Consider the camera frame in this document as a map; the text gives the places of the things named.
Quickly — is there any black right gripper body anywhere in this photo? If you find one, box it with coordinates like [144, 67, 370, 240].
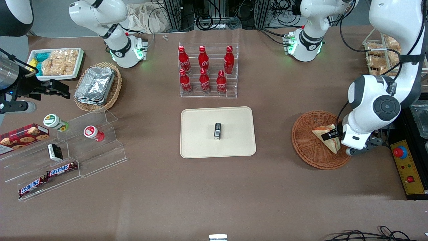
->
[15, 67, 53, 101]

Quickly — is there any triangular sandwich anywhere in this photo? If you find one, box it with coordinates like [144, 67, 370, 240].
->
[312, 123, 342, 155]

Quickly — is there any brown round wicker basket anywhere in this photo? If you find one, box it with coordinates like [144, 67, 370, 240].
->
[291, 111, 352, 170]

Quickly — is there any white rectangular snack tray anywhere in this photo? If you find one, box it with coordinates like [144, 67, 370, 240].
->
[28, 48, 84, 81]

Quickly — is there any light oval wicker basket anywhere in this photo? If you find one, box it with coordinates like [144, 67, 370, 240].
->
[74, 62, 123, 113]

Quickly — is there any beige plastic tray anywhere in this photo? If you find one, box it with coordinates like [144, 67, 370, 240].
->
[180, 106, 257, 159]

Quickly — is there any clear cracker snack bag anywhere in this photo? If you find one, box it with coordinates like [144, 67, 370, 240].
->
[41, 49, 79, 76]

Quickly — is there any green lid sunflower cup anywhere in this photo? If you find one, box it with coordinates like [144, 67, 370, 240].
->
[43, 114, 70, 132]

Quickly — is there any aluminium foil container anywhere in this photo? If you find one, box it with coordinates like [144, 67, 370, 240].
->
[75, 95, 109, 106]
[74, 67, 116, 102]

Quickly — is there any red tartan cookie box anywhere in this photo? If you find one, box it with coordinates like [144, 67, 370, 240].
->
[0, 123, 50, 155]

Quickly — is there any red emergency stop button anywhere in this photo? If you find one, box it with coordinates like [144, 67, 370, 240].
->
[393, 146, 409, 160]

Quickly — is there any red lid strawberry cup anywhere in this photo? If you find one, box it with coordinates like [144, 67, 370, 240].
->
[83, 125, 105, 142]

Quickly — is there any black equipment base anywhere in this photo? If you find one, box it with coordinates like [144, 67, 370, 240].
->
[387, 99, 428, 202]

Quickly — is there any black box with white label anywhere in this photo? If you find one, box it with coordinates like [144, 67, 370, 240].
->
[47, 143, 64, 162]

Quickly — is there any yellow control box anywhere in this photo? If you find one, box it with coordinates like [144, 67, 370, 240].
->
[389, 140, 427, 195]

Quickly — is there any clear plastic container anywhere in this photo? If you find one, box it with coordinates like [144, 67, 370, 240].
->
[409, 103, 428, 140]

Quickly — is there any clear acrylic step shelf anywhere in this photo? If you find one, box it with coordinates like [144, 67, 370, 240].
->
[0, 108, 129, 203]

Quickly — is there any Snickers chocolate bar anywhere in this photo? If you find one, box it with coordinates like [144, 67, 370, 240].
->
[18, 175, 48, 198]
[46, 161, 79, 178]

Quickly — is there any clear wafer snack pack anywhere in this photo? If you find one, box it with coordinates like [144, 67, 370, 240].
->
[385, 35, 402, 53]
[366, 54, 388, 67]

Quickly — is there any clear acrylic bottle rack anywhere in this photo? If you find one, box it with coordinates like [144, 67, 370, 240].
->
[178, 42, 240, 99]

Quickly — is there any white cloth bag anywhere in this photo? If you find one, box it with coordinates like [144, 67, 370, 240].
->
[125, 3, 175, 34]

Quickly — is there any red cola bottle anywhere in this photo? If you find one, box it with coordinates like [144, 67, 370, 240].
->
[198, 45, 210, 73]
[179, 69, 193, 94]
[224, 46, 235, 75]
[199, 68, 211, 94]
[178, 46, 191, 74]
[216, 70, 228, 94]

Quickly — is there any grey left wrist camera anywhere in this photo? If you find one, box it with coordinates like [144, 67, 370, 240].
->
[346, 137, 385, 156]

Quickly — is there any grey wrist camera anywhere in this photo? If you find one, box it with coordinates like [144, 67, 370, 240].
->
[0, 100, 36, 115]
[346, 137, 385, 156]

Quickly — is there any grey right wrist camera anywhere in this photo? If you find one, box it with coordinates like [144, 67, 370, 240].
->
[0, 100, 36, 115]

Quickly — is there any wire rack of snacks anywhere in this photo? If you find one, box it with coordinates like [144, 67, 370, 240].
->
[362, 33, 402, 77]

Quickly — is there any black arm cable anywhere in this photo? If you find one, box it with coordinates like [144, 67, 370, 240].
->
[339, 0, 428, 79]

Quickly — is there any black loose cable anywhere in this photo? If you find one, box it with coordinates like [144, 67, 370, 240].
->
[322, 225, 417, 241]

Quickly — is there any black cable bundle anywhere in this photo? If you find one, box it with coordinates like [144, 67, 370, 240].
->
[267, 0, 303, 29]

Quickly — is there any aluminium frame profile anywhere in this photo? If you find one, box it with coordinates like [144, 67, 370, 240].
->
[162, 0, 183, 32]
[253, 0, 272, 28]

